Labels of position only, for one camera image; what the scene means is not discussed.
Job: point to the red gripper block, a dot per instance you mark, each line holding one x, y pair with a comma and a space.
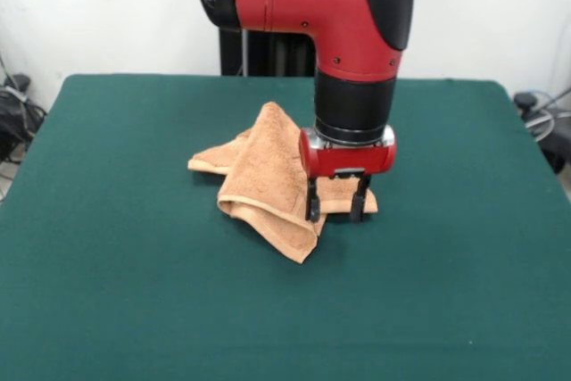
348, 160

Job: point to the tan terry towel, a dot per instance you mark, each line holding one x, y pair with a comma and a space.
263, 167

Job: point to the dark green table cloth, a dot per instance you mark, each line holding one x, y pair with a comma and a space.
134, 220

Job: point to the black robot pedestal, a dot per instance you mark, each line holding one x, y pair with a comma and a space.
276, 55

